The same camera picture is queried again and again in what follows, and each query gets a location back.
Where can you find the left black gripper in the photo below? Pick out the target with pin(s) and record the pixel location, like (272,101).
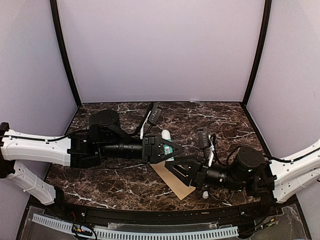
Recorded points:
(155,156)

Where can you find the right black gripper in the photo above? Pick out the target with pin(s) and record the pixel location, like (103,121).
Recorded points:
(195,175)

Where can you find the small white-capped glue bottle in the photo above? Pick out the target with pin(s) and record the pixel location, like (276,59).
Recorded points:
(167,149)

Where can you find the brown kraft envelope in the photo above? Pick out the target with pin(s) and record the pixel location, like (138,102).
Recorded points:
(178,188)

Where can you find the white glue bottle cap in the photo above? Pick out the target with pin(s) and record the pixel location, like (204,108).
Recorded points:
(205,195)

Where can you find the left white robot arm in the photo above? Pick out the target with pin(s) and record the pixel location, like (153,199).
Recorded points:
(81,149)

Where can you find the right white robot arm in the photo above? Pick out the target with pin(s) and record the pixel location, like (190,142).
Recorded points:
(259,175)

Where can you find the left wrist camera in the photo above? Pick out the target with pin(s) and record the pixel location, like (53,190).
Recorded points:
(151,117)

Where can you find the white slotted cable duct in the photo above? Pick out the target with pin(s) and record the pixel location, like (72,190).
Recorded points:
(138,232)

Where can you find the black front frame rail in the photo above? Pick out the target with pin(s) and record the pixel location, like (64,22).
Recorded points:
(162,208)

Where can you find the right black corner post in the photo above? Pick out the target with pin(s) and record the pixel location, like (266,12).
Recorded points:
(258,53)

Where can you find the black corner post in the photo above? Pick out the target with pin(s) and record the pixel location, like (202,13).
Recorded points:
(63,51)
(258,53)

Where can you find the left black corner post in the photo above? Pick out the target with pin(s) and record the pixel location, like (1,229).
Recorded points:
(63,51)

